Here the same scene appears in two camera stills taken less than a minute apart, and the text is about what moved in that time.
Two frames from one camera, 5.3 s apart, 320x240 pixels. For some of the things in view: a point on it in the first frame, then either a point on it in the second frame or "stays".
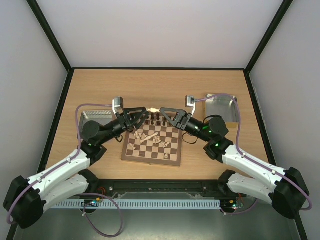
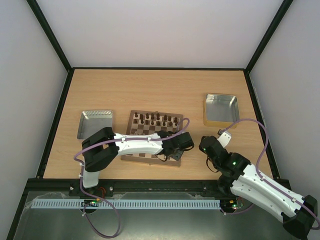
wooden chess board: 157,141 stays
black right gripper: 182,120 → 206,144
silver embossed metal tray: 102,117 stays
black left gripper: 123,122 → 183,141
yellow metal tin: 224,106 stays
